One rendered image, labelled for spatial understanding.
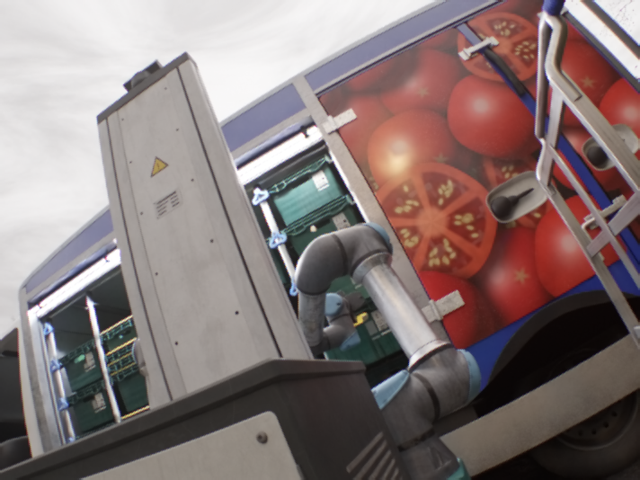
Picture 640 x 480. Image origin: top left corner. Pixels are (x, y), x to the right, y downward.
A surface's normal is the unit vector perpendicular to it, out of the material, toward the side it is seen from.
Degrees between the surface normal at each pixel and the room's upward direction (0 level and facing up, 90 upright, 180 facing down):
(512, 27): 90
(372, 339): 96
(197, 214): 90
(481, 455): 90
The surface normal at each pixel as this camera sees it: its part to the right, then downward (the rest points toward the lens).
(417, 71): -0.32, -0.26
